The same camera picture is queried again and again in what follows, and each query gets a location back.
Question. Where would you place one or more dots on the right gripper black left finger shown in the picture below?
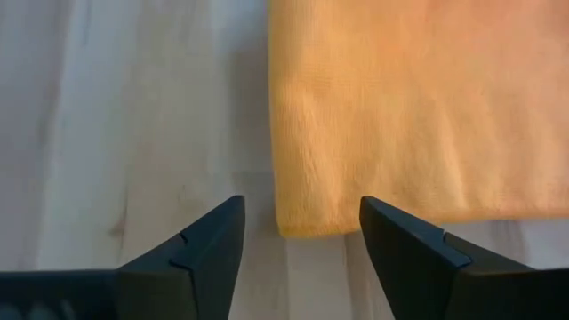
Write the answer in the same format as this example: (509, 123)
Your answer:
(178, 275)

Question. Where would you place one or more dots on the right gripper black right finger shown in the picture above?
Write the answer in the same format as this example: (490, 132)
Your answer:
(427, 275)

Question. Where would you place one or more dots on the orange microfiber towel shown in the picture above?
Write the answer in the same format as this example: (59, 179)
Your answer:
(400, 111)

